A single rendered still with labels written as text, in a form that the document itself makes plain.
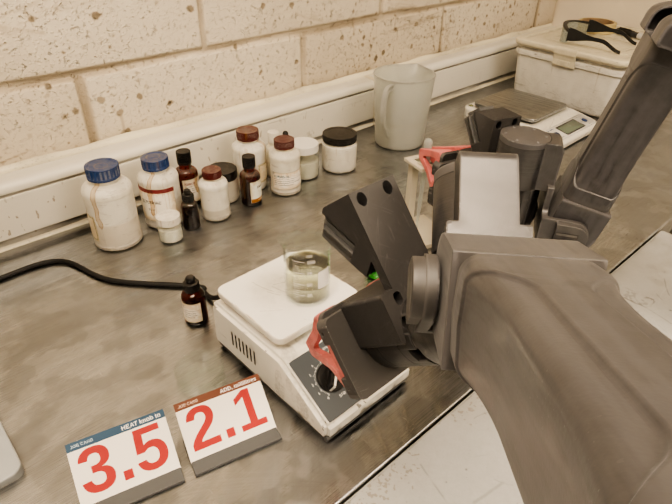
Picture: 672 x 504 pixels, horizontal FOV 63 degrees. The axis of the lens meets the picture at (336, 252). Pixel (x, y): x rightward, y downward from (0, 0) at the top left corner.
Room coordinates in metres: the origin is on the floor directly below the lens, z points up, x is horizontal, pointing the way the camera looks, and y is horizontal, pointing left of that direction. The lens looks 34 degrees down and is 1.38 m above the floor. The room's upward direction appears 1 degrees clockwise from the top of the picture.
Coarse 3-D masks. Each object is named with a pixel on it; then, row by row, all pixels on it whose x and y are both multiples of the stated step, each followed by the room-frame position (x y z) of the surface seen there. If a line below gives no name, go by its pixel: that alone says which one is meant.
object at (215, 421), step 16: (256, 384) 0.40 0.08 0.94; (208, 400) 0.37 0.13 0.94; (224, 400) 0.38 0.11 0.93; (240, 400) 0.38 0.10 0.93; (256, 400) 0.38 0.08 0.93; (192, 416) 0.36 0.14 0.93; (208, 416) 0.36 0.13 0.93; (224, 416) 0.36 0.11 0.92; (240, 416) 0.37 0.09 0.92; (256, 416) 0.37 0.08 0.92; (192, 432) 0.35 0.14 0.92; (208, 432) 0.35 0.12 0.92; (224, 432) 0.35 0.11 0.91; (240, 432) 0.36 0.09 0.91; (192, 448) 0.33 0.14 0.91; (208, 448) 0.34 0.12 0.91
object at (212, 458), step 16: (176, 416) 0.35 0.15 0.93; (272, 416) 0.37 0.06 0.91; (256, 432) 0.36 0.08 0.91; (272, 432) 0.36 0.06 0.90; (224, 448) 0.34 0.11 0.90; (240, 448) 0.34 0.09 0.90; (256, 448) 0.34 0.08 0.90; (192, 464) 0.32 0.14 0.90; (208, 464) 0.32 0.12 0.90; (224, 464) 0.32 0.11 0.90
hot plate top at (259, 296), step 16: (256, 272) 0.52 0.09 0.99; (272, 272) 0.52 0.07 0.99; (224, 288) 0.49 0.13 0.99; (240, 288) 0.49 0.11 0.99; (256, 288) 0.49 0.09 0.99; (272, 288) 0.49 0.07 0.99; (336, 288) 0.49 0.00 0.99; (352, 288) 0.50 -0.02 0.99; (240, 304) 0.46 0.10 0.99; (256, 304) 0.46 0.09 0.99; (272, 304) 0.46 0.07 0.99; (288, 304) 0.46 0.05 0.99; (256, 320) 0.44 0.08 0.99; (272, 320) 0.44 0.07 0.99; (288, 320) 0.44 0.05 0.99; (304, 320) 0.44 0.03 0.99; (272, 336) 0.41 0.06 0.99; (288, 336) 0.41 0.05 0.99
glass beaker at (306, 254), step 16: (288, 240) 0.50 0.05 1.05; (304, 240) 0.51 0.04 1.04; (320, 240) 0.50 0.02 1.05; (288, 256) 0.47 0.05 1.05; (304, 256) 0.46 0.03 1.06; (320, 256) 0.46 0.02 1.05; (288, 272) 0.47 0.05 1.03; (304, 272) 0.46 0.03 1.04; (320, 272) 0.46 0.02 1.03; (288, 288) 0.47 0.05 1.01; (304, 288) 0.46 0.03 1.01; (320, 288) 0.46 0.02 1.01; (304, 304) 0.46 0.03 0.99; (320, 304) 0.46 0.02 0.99
